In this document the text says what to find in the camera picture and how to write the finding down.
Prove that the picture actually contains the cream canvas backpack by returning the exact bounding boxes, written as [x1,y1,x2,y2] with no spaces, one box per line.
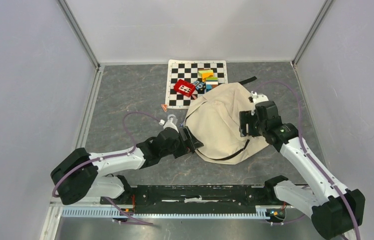
[184,76,269,165]

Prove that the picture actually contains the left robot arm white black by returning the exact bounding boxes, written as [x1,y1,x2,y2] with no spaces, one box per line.
[51,127,204,205]

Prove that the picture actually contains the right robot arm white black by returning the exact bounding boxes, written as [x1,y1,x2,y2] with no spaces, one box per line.
[239,101,365,240]

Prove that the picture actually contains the clear tape roll dispenser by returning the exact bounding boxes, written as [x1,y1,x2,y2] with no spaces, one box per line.
[167,114,178,125]

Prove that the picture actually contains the small orange triangle piece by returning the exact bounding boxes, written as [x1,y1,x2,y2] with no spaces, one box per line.
[161,104,168,112]

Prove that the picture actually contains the stacked colourful toy blocks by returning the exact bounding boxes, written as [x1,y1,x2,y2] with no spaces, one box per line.
[205,77,219,92]

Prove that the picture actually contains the blue black toy robot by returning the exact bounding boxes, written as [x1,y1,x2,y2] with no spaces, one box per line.
[193,80,206,94]

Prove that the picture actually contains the green orange toy block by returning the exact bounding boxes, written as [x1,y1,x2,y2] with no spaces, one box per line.
[198,68,214,83]

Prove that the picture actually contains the black white chessboard mat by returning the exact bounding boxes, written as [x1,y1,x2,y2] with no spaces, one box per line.
[165,59,228,109]

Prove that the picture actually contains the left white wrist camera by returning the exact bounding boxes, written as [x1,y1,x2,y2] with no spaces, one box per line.
[159,119,179,132]

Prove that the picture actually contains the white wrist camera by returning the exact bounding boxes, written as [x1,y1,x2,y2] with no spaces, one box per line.
[159,119,179,132]
[248,91,268,105]

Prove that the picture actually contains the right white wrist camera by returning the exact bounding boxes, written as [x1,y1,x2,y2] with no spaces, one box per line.
[248,91,268,105]

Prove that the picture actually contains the red toy brick frame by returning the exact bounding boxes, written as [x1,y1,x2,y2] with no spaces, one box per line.
[173,79,196,98]

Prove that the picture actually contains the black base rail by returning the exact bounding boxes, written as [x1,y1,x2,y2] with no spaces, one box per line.
[100,185,288,219]

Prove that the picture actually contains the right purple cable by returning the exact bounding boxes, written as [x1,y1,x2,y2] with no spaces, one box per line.
[253,81,361,240]

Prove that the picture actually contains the purple cable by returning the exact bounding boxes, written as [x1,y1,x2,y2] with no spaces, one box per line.
[52,111,163,227]
[253,81,361,240]

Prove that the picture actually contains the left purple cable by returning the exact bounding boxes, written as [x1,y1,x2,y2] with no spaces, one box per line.
[52,111,163,227]

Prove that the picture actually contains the aluminium frame post right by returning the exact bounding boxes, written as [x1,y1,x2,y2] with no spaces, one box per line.
[291,0,335,70]

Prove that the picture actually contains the aluminium frame post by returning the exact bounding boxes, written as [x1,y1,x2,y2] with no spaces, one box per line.
[291,0,335,70]
[57,0,100,69]

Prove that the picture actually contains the aluminium frame post left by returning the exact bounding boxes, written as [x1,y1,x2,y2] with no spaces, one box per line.
[57,0,100,69]

